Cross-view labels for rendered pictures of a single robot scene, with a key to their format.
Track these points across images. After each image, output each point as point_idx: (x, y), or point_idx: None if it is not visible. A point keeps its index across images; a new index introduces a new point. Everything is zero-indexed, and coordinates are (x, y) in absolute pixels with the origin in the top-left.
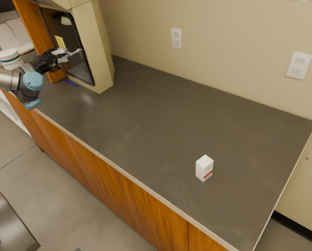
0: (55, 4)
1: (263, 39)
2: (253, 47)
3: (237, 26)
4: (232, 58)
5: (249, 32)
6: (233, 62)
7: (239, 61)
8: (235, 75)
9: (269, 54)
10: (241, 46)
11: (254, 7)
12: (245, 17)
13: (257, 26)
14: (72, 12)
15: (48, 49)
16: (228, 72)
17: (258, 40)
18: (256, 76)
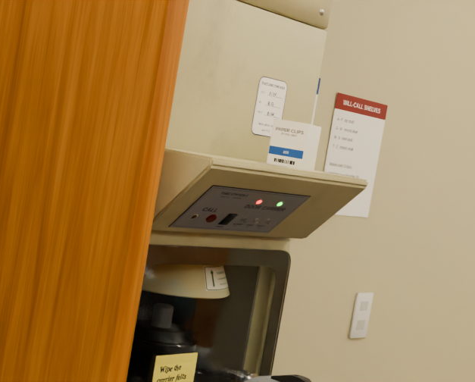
0: (315, 221)
1: (326, 283)
2: (314, 302)
3: (297, 266)
4: (283, 336)
5: (311, 273)
6: (285, 345)
7: (293, 337)
8: (284, 372)
9: (332, 308)
10: (299, 305)
11: (319, 231)
12: (308, 249)
13: (320, 262)
14: (289, 246)
15: (299, 377)
16: (273, 371)
17: (320, 286)
18: (314, 358)
